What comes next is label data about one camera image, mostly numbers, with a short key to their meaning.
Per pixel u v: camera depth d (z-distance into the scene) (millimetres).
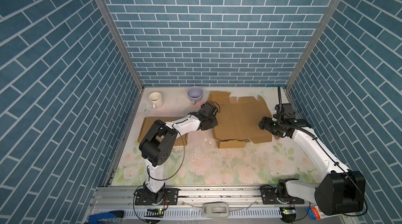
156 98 1036
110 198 755
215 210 684
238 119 1046
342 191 398
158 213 722
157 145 495
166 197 724
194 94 1127
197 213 706
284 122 627
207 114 742
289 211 737
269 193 739
